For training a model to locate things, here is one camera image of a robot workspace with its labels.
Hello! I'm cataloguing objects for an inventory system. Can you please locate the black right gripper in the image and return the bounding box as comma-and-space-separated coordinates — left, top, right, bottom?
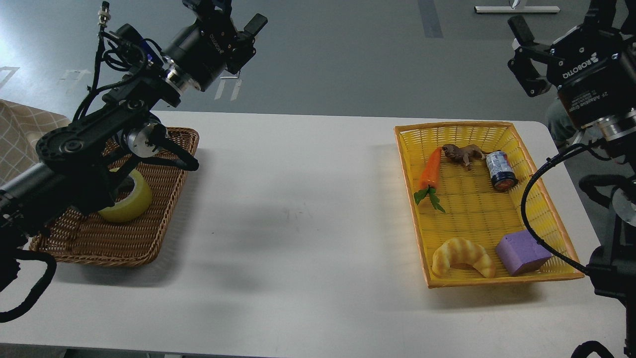
507, 0, 635, 128

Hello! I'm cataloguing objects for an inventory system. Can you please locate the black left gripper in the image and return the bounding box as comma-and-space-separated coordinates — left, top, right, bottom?
163, 0, 268, 91

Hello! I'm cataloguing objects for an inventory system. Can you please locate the yellow tape roll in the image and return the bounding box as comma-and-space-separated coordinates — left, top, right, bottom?
98, 170, 153, 223

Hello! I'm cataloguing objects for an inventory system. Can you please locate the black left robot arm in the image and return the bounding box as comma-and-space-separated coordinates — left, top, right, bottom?
1, 0, 268, 323

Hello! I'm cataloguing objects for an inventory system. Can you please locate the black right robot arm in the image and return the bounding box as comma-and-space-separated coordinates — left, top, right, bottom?
507, 0, 636, 358

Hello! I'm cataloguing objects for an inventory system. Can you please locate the white stand base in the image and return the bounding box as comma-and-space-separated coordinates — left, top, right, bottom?
474, 5, 561, 14

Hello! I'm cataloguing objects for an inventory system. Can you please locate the brown toy animal figure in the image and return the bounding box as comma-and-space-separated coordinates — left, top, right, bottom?
441, 144, 488, 172

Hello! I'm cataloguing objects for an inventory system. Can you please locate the yellow plastic basket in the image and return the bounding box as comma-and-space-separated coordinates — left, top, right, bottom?
395, 121, 583, 288

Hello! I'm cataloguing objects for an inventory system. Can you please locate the orange toy carrot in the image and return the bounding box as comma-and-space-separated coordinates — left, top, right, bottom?
413, 147, 446, 213

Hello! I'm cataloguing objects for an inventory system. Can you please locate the purple foam block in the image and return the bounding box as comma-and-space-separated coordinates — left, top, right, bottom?
495, 230, 553, 276

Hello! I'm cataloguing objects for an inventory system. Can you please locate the beige checkered cloth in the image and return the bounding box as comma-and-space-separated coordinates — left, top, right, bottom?
0, 99, 70, 185

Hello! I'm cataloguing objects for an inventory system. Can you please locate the toy croissant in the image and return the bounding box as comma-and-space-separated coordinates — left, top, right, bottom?
432, 238, 496, 278

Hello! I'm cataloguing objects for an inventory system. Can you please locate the brown wicker basket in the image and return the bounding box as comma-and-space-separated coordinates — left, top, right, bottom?
29, 127, 200, 268

